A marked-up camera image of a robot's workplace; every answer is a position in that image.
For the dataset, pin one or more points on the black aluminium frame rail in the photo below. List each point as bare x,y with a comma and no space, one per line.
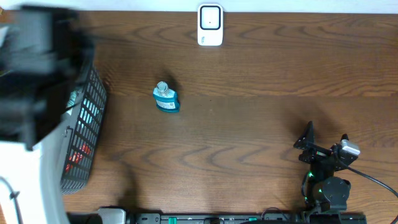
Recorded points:
217,218

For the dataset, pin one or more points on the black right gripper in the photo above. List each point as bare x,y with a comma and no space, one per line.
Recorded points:
316,152

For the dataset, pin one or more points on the blue mouthwash bottle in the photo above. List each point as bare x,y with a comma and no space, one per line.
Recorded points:
166,99

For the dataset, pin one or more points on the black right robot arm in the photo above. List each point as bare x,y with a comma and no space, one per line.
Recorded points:
323,191

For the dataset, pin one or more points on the grey plastic shopping basket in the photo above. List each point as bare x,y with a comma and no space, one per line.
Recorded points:
84,118

